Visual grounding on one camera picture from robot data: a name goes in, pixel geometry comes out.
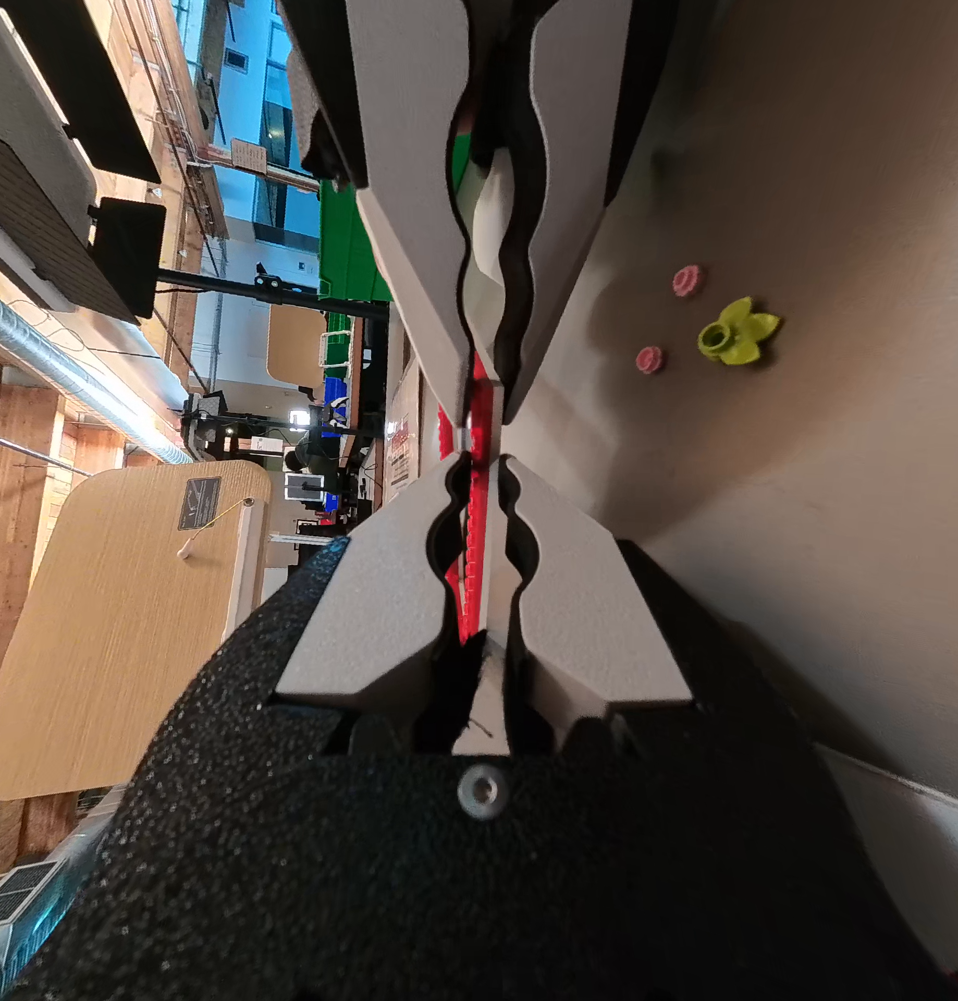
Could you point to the light wood tabletop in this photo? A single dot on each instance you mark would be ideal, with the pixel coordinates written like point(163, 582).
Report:
point(119, 625)
point(295, 344)

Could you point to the black square panel lamp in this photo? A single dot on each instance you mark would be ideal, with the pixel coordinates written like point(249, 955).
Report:
point(127, 258)

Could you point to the black hanging ceiling panel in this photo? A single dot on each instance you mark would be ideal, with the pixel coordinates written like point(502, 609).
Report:
point(80, 78)

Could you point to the green plastic bin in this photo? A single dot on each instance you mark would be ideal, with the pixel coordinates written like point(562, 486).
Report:
point(354, 242)

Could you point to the paper sign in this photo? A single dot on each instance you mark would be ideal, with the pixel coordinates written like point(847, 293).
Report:
point(248, 156)

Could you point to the red toy brick heart frame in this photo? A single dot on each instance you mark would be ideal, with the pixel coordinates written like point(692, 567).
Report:
point(473, 547)

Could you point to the silver ventilation duct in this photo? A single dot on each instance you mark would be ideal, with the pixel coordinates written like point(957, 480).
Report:
point(57, 356)

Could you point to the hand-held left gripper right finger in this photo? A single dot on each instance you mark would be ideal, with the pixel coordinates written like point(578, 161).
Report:
point(596, 618)

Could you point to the black stand pole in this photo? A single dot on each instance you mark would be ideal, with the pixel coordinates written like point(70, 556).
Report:
point(213, 282)

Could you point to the grey hanging ceiling panel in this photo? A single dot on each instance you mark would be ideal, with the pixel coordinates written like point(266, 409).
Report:
point(25, 195)

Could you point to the green crate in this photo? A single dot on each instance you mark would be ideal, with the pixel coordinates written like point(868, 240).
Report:
point(334, 352)

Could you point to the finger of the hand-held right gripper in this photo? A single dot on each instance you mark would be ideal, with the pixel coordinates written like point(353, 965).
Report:
point(581, 117)
point(409, 156)

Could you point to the pink toy flower stud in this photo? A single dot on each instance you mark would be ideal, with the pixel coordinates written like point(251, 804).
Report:
point(649, 358)
point(688, 280)

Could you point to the ceiling vent grille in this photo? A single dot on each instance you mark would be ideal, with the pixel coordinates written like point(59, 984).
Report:
point(14, 891)

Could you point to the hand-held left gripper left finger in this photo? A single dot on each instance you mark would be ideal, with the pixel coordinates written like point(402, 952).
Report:
point(369, 610)

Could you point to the lime green toy leaf piece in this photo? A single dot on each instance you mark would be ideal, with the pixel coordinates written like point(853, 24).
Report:
point(741, 340)

